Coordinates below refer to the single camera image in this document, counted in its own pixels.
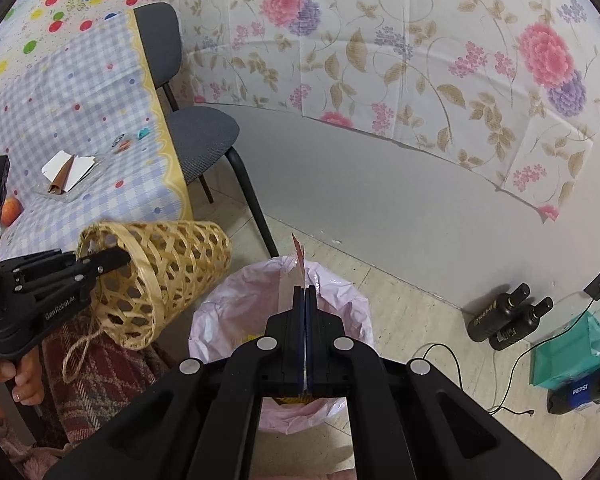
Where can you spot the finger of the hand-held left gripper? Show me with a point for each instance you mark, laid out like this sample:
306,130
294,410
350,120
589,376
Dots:
107,260

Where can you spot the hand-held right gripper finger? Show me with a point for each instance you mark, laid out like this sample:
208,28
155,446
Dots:
311,320
299,320

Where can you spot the pink white paper card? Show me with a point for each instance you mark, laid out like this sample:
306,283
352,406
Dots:
298,255

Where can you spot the woven bamboo basket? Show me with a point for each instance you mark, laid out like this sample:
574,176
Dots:
180,270

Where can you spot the pink-lined trash bin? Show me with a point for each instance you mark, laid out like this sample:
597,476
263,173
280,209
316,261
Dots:
220,320

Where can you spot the person's left hand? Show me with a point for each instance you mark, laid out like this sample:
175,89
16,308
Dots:
25,375

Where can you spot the clear plastic bag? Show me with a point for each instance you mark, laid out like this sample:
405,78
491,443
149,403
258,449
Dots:
89,188

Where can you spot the brown paper cone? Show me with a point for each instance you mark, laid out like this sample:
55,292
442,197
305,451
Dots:
62,177

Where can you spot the plaid pants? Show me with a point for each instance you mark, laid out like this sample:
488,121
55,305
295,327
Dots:
105,375

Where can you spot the red apple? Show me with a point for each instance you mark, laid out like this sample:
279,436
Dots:
11,210

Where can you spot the white folded paper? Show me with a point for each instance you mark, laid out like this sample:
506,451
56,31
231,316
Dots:
55,164

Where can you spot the small teal wrapper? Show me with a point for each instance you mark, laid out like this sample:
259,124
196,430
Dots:
143,133

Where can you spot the pink fluffy cloth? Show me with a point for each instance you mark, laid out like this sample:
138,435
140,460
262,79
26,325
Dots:
20,455

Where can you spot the dark grey chair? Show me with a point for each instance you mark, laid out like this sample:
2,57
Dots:
200,140

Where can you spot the blue checkered cloth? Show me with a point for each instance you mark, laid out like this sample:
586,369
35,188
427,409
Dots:
70,100

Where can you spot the black bottle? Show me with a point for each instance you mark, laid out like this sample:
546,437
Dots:
495,312
522,327

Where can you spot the teal plastic bag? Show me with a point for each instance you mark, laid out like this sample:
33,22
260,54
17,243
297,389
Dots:
565,355

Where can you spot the dark soda bottle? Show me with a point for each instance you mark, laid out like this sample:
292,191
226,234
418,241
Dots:
575,395

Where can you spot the floral print sheet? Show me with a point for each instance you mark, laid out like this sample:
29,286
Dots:
405,60

